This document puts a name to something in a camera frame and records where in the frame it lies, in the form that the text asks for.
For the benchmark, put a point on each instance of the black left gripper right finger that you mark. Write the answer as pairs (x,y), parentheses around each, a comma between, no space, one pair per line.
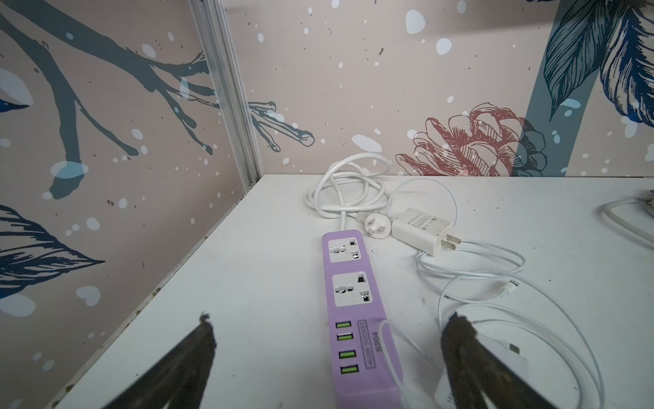
(477,376)

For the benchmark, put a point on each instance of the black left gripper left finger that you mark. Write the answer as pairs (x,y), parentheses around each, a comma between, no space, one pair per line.
(178,379)

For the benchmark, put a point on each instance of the white charger adapter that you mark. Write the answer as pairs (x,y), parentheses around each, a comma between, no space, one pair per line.
(425,232)
(512,359)

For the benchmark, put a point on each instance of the purple power strip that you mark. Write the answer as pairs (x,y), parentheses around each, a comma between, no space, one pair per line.
(362,353)

